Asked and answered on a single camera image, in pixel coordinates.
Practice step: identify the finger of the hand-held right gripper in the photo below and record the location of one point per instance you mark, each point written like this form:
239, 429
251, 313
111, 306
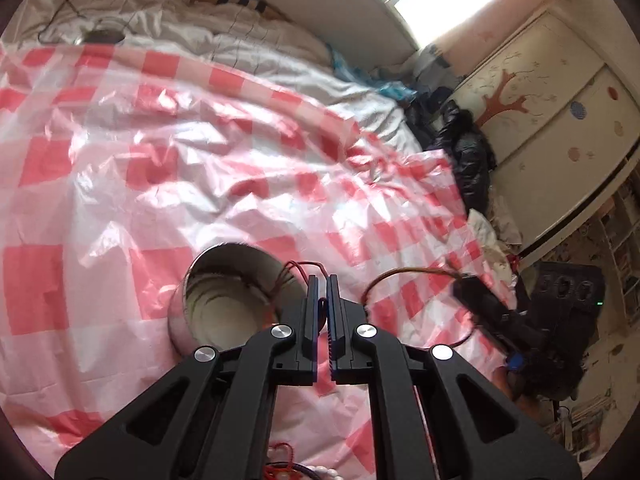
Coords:
487, 305

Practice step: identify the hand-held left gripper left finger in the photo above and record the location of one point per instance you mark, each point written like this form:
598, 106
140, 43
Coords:
315, 340

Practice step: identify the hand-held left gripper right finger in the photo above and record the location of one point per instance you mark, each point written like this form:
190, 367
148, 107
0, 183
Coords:
331, 355

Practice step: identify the round steel bowl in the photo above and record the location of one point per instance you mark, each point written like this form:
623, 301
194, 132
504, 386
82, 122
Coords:
225, 305

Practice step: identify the crumpled white cloth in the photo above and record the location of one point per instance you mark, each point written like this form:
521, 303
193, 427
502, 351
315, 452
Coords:
492, 240

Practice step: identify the cluttered shelf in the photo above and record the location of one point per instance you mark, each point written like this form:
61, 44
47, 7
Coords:
622, 240

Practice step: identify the pile of black clothes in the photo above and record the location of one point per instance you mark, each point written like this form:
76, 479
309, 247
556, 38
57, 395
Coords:
465, 150

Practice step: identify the cream wardrobe with tree print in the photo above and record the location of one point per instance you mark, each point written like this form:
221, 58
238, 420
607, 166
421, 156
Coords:
550, 110

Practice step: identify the red checked plastic sheet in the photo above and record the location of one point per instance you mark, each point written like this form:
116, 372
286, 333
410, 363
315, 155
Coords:
175, 160

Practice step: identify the blue plastic bag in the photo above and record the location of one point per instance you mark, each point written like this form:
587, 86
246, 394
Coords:
390, 90

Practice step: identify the white bed quilt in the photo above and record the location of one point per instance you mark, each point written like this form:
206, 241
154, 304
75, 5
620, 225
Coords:
260, 45

